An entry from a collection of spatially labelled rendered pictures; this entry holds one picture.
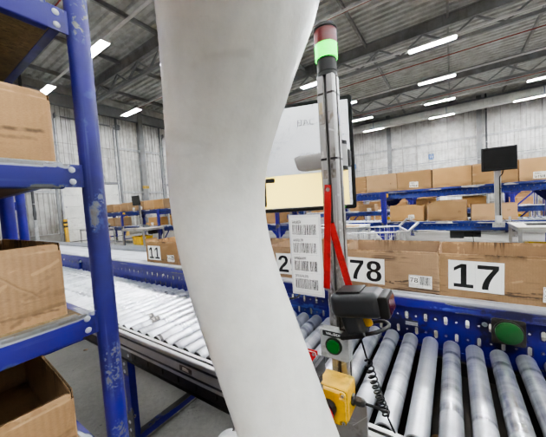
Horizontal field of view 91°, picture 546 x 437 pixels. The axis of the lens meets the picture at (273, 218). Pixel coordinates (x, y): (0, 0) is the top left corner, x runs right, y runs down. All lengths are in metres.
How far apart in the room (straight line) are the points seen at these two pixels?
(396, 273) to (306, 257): 0.64
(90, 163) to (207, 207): 0.30
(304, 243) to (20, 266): 0.50
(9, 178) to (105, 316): 0.21
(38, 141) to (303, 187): 0.55
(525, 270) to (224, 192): 1.14
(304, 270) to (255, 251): 0.51
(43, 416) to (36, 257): 0.20
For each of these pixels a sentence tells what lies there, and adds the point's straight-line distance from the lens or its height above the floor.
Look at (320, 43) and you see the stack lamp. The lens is 0.70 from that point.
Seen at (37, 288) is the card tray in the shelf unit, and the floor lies 1.19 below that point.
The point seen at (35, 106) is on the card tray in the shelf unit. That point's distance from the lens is 0.48.
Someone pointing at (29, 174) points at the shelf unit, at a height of 1.33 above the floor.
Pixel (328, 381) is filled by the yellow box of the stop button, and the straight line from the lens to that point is 0.70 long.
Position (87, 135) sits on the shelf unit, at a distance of 0.45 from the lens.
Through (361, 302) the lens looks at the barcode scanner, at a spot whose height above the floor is 1.07.
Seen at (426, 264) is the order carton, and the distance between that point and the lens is 1.21.
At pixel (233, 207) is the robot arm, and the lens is 0.16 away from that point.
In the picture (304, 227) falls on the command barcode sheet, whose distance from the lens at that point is 0.65.
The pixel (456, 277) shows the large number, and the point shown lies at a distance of 1.21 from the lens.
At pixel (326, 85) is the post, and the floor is 1.53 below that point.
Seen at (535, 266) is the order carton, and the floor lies 1.02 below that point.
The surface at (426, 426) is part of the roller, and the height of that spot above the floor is 0.74.
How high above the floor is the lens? 1.27
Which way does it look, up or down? 3 degrees down
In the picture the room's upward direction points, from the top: 4 degrees counter-clockwise
